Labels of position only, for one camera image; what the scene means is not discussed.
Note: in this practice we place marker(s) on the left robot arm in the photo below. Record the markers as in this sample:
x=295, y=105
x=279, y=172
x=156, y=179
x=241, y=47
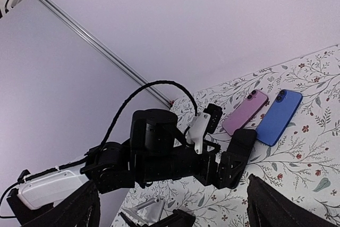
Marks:
x=106, y=165

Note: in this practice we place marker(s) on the white folding stand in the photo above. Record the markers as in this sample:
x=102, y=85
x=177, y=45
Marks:
x=145, y=213

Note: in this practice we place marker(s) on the left aluminium frame post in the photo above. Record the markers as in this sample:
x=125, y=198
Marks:
x=95, y=43

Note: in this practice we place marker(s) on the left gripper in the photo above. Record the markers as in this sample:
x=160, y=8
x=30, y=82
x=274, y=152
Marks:
x=159, y=152

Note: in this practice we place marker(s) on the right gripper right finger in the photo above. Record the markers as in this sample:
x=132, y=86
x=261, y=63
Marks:
x=267, y=207

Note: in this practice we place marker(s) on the small black phone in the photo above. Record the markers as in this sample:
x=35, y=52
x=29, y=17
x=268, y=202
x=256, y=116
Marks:
x=242, y=143

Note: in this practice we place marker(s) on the blue phone face down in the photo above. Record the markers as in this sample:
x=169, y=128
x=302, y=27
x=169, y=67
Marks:
x=277, y=118

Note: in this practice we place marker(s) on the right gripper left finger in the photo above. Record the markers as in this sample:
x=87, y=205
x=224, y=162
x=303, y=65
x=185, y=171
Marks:
x=81, y=208

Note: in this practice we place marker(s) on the floral patterned table mat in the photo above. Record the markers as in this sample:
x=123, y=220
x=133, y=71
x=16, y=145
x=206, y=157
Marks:
x=303, y=165

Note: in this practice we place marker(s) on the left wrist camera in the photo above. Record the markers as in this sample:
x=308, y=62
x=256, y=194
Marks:
x=203, y=123

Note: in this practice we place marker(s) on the black folding phone stand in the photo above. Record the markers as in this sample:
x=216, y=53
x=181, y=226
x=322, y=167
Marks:
x=179, y=218

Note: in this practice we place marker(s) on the pink phone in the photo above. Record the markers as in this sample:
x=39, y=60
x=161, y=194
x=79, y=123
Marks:
x=245, y=111

